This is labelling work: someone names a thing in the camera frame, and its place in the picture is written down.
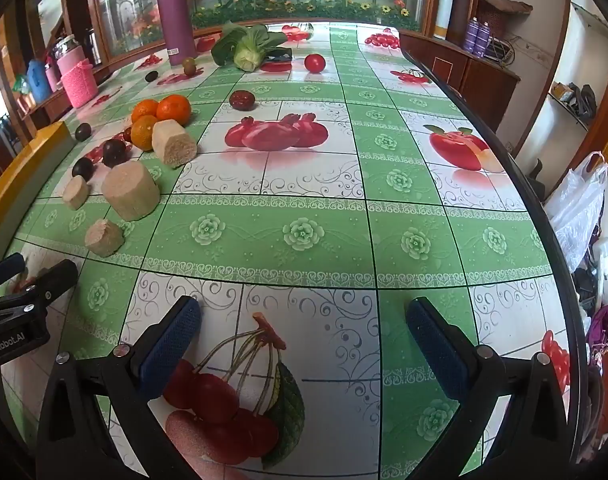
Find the green fruit print tablecloth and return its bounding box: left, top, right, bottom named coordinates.
left=0, top=22, right=572, bottom=480

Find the low wooden cabinet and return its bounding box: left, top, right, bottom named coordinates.
left=401, top=30, right=522, bottom=146

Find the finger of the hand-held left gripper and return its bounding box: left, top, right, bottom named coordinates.
left=11, top=259, right=80, bottom=312
left=0, top=253, right=26, bottom=291

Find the green bag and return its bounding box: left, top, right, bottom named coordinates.
left=11, top=75, right=32, bottom=106

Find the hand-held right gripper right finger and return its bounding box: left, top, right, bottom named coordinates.
left=406, top=297, right=579, bottom=480

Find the purple thermos bottle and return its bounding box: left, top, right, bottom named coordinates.
left=155, top=0, right=197, bottom=67

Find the green bok choy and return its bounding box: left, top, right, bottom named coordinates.
left=210, top=22, right=289, bottom=72

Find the blue plastic jug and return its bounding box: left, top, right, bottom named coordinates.
left=26, top=59, right=52, bottom=102

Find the large beige cylinder block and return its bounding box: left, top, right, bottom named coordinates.
left=101, top=161, right=161, bottom=222

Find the brown wicker basket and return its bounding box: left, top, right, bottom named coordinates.
left=476, top=0, right=534, bottom=36

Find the orange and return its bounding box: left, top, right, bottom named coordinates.
left=156, top=95, right=192, bottom=127
left=130, top=115, right=159, bottom=152
left=131, top=99, right=159, bottom=124

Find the white plastic bag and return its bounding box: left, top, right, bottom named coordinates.
left=544, top=152, right=608, bottom=271

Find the medium beige cylinder block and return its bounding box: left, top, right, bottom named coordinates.
left=151, top=119, right=199, bottom=166

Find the small beige cylinder block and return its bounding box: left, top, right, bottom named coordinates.
left=62, top=176, right=91, bottom=211
left=85, top=218, right=125, bottom=258

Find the pink knitted sleeve bottle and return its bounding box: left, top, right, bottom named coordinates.
left=51, top=34, right=100, bottom=109

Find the black thermos flask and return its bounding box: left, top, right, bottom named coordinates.
left=81, top=27, right=102, bottom=68

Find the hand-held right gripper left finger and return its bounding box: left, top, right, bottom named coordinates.
left=36, top=296, right=202, bottom=480

